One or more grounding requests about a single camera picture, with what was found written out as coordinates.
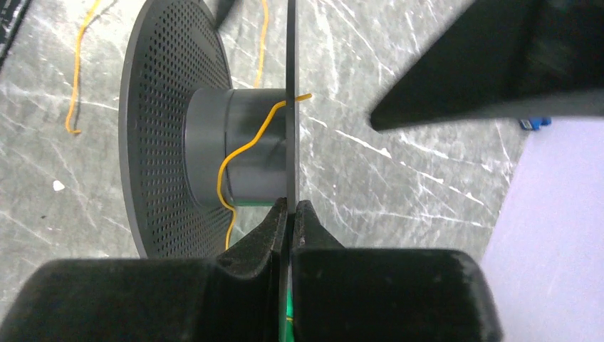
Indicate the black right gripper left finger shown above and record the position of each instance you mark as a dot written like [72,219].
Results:
[238,295]

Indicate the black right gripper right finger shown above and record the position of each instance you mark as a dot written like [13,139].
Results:
[370,294]

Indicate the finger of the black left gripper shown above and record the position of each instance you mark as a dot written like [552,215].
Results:
[224,8]
[504,59]

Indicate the dark grey perforated spool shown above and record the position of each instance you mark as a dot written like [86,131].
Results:
[192,146]

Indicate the green plastic bin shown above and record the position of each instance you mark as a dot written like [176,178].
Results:
[289,336]

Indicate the blue and black stapler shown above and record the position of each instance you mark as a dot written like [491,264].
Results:
[534,124]

